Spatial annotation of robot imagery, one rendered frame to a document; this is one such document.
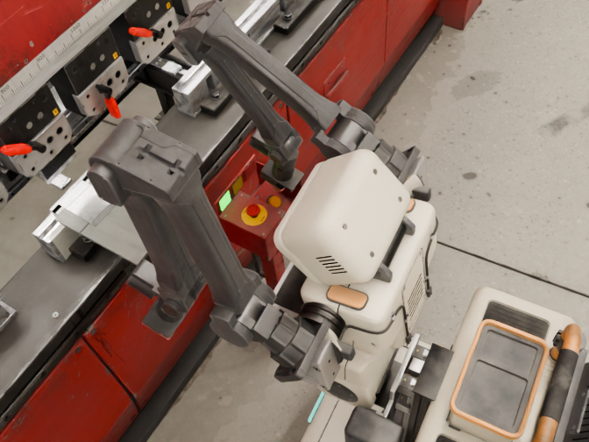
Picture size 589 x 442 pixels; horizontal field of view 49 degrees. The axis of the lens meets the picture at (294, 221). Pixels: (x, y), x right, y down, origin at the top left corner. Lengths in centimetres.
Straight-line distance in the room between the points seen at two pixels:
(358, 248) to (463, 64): 238
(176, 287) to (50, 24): 61
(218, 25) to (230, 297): 54
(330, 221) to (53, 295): 88
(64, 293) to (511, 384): 106
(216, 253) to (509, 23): 287
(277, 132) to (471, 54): 202
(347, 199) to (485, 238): 169
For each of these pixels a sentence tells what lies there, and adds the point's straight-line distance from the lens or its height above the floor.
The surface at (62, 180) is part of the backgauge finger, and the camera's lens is 174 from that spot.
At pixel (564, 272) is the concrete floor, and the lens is 271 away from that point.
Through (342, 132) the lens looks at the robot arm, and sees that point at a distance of 131.
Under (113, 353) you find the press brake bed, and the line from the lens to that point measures 191.
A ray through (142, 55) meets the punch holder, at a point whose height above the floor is 121.
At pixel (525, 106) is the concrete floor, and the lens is 322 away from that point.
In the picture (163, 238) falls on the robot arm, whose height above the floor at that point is 142.
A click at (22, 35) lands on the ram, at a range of 140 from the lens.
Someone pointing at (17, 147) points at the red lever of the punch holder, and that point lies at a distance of 142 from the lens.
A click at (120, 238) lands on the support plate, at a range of 158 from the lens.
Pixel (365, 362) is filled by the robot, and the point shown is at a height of 91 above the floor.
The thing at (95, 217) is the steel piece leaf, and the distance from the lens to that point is 164.
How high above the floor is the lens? 224
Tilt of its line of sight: 55 degrees down
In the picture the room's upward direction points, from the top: 8 degrees counter-clockwise
